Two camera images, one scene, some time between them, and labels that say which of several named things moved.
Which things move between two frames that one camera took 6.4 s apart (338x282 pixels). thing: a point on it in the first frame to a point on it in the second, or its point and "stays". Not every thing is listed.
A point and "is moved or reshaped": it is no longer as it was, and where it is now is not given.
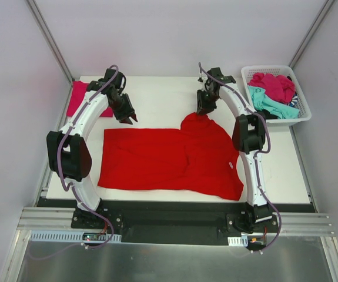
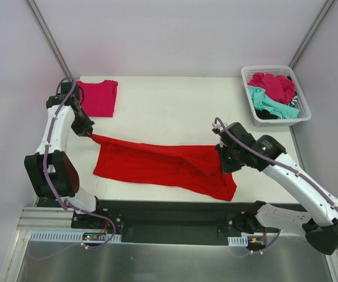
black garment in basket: (266, 114) stays
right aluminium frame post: (311, 33) stays
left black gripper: (124, 109) to (83, 128)
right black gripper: (204, 101) to (226, 158)
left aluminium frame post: (40, 19) stays
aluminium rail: (47, 219) stays
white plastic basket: (304, 114) stays
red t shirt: (200, 157) is moved or reshaped
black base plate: (152, 221) stays
